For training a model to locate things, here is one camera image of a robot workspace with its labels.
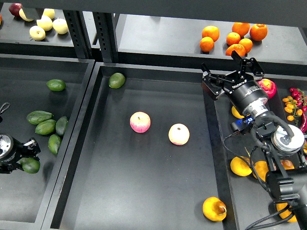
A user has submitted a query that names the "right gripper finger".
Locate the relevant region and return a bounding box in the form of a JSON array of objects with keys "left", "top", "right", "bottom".
[
  {"left": 201, "top": 63, "right": 234, "bottom": 100},
  {"left": 231, "top": 51, "right": 265, "bottom": 81}
]

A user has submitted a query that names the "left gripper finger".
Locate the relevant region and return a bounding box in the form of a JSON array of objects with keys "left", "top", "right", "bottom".
[
  {"left": 20, "top": 138, "right": 41, "bottom": 158},
  {"left": 0, "top": 163, "right": 24, "bottom": 174}
]

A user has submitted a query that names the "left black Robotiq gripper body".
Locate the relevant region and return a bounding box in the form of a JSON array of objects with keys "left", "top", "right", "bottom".
[{"left": 0, "top": 134, "right": 24, "bottom": 168}]

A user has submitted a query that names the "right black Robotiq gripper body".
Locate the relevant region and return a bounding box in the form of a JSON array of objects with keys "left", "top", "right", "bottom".
[{"left": 226, "top": 80, "right": 269, "bottom": 115}]

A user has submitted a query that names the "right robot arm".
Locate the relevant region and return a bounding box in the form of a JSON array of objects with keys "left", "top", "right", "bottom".
[{"left": 201, "top": 51, "right": 307, "bottom": 230}]

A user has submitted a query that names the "yellow pear under arm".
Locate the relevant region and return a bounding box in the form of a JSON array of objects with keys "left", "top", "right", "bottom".
[{"left": 254, "top": 161, "right": 269, "bottom": 181}]

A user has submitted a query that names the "dark green avocado upright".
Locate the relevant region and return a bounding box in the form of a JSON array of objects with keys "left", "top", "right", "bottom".
[{"left": 55, "top": 116, "right": 69, "bottom": 136}]

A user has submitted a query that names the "pale yellow pear front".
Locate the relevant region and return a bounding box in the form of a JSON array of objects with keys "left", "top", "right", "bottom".
[{"left": 29, "top": 25, "right": 46, "bottom": 41}]

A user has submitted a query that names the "pale yellow pear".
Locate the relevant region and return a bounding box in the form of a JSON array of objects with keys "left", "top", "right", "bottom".
[
  {"left": 53, "top": 18, "right": 69, "bottom": 35},
  {"left": 43, "top": 8, "right": 55, "bottom": 19},
  {"left": 36, "top": 15, "right": 53, "bottom": 31},
  {"left": 29, "top": 25, "right": 46, "bottom": 41}
]

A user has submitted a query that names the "pale yellow pear right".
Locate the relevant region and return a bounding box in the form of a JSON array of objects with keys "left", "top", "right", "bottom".
[{"left": 53, "top": 18, "right": 69, "bottom": 35}]

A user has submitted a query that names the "pale yellow pear middle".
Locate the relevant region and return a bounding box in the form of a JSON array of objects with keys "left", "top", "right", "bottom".
[{"left": 36, "top": 15, "right": 53, "bottom": 31}]

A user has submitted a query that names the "pale yellow pear hidden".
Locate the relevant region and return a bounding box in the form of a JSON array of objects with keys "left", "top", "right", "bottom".
[{"left": 19, "top": 9, "right": 33, "bottom": 22}]

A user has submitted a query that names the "pale yellow pear back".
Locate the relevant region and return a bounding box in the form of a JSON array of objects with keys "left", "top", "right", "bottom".
[{"left": 43, "top": 8, "right": 55, "bottom": 19}]

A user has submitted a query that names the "orange front bottom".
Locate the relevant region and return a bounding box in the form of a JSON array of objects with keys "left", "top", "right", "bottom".
[{"left": 225, "top": 44, "right": 246, "bottom": 57}]

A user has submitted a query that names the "orange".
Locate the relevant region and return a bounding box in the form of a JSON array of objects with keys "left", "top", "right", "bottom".
[
  {"left": 249, "top": 24, "right": 268, "bottom": 41},
  {"left": 232, "top": 22, "right": 250, "bottom": 37},
  {"left": 200, "top": 36, "right": 214, "bottom": 52},
  {"left": 225, "top": 44, "right": 246, "bottom": 57},
  {"left": 202, "top": 25, "right": 220, "bottom": 42}
]

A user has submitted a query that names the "orange lower right small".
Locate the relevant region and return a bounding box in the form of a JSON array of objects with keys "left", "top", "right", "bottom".
[{"left": 239, "top": 38, "right": 253, "bottom": 54}]

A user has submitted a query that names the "orange small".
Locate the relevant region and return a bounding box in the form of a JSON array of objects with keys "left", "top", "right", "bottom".
[
  {"left": 239, "top": 38, "right": 253, "bottom": 54},
  {"left": 226, "top": 32, "right": 241, "bottom": 46}
]

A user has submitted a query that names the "red apple right tray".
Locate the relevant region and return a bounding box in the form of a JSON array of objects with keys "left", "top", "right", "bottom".
[{"left": 258, "top": 78, "right": 277, "bottom": 99}]

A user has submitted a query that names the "orange top right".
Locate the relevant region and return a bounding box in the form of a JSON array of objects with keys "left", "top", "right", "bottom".
[{"left": 249, "top": 24, "right": 268, "bottom": 41}]

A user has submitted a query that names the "orange centre small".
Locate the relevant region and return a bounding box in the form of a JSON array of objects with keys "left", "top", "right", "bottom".
[{"left": 226, "top": 32, "right": 241, "bottom": 46}]

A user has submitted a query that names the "black left tray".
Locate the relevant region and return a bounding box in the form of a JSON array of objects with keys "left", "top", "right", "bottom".
[{"left": 0, "top": 54, "right": 94, "bottom": 230}]

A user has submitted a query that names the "black tray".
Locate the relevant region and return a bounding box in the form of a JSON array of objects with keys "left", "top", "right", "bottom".
[
  {"left": 0, "top": 54, "right": 94, "bottom": 230},
  {"left": 42, "top": 63, "right": 228, "bottom": 230},
  {"left": 202, "top": 71, "right": 307, "bottom": 230}
]

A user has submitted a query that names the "orange top middle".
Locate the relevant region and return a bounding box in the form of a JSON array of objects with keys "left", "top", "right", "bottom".
[{"left": 232, "top": 22, "right": 250, "bottom": 37}]

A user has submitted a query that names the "orange far left lower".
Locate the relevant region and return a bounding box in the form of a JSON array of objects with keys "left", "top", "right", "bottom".
[{"left": 200, "top": 36, "right": 214, "bottom": 52}]

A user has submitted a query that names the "cherry tomato bunch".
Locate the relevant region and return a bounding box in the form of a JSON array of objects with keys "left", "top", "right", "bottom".
[{"left": 282, "top": 87, "right": 307, "bottom": 123}]

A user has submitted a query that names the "orange far left upper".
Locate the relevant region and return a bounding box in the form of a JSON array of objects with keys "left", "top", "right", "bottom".
[{"left": 202, "top": 25, "right": 220, "bottom": 42}]

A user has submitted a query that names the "pale pink apple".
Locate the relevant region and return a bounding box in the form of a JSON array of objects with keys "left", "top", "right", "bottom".
[{"left": 168, "top": 123, "right": 190, "bottom": 145}]

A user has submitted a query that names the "red chili pepper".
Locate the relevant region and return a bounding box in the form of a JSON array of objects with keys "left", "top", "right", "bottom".
[{"left": 299, "top": 113, "right": 307, "bottom": 134}]

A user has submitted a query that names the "pink red apple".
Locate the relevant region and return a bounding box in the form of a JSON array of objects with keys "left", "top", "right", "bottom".
[{"left": 130, "top": 111, "right": 151, "bottom": 133}]

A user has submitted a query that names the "black centre tray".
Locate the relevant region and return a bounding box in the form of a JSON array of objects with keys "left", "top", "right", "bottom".
[{"left": 42, "top": 63, "right": 228, "bottom": 230}]

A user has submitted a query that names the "black right tray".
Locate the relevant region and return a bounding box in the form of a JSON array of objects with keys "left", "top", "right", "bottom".
[{"left": 202, "top": 71, "right": 307, "bottom": 230}]

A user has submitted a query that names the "dark red apple on shelf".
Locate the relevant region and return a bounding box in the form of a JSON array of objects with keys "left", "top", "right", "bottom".
[{"left": 9, "top": 3, "right": 22, "bottom": 17}]

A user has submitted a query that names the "black shelf upright post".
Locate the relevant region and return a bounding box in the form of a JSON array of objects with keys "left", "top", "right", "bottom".
[{"left": 93, "top": 12, "right": 119, "bottom": 63}]

